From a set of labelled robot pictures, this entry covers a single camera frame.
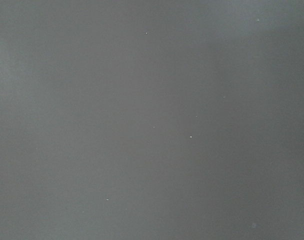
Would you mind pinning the grey laptop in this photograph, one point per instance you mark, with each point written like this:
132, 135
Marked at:
151, 119

